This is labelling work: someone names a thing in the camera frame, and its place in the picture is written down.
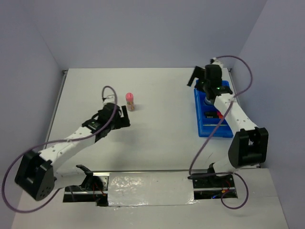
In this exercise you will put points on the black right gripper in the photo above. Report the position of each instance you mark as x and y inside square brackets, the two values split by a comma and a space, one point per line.
[199, 72]

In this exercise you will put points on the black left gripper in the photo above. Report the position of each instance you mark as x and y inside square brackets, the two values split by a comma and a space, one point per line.
[123, 121]

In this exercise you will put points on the pink-capped clear bottle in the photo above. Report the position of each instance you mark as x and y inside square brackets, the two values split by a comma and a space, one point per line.
[129, 101]

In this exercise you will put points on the blue paint jar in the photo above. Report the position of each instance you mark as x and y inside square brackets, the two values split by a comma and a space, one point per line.
[207, 102]

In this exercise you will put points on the orange-capped black highlighter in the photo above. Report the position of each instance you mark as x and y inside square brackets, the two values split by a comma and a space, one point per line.
[211, 115]

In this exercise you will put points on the pink-capped black highlighter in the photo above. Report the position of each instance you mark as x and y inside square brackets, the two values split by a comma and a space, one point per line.
[220, 116]

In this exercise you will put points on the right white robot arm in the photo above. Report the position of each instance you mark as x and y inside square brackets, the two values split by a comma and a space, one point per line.
[249, 144]

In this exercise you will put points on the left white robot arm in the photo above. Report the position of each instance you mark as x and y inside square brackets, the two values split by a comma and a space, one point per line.
[38, 173]

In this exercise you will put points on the blue compartment bin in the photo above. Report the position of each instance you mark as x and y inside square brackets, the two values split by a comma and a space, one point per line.
[201, 108]

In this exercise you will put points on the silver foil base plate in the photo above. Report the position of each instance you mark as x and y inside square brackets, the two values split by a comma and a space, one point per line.
[150, 189]

